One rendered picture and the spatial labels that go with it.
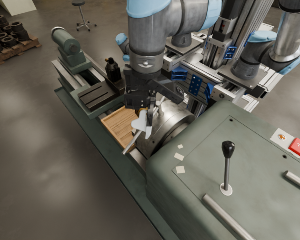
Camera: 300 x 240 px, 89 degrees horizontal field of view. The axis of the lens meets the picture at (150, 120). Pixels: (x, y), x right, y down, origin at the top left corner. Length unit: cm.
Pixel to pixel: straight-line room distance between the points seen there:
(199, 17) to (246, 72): 75
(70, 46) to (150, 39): 124
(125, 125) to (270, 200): 82
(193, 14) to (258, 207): 52
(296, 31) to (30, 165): 243
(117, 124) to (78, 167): 107
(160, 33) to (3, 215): 218
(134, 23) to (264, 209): 57
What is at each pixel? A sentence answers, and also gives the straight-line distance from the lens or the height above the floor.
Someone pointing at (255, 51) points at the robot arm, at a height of 132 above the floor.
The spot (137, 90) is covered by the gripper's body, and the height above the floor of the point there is 148.
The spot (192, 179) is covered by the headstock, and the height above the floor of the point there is 126.
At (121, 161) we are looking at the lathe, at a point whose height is 54.
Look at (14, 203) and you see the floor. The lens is 224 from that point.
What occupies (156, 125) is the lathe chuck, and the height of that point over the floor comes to 122.
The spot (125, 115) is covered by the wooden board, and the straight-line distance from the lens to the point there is 112.
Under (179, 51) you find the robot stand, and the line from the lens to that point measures 121.
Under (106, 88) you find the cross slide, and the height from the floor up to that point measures 97.
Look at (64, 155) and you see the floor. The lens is 217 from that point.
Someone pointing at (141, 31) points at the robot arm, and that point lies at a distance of 31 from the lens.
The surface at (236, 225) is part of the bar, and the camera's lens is 53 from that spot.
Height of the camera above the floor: 176
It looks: 54 degrees down
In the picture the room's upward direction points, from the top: straight up
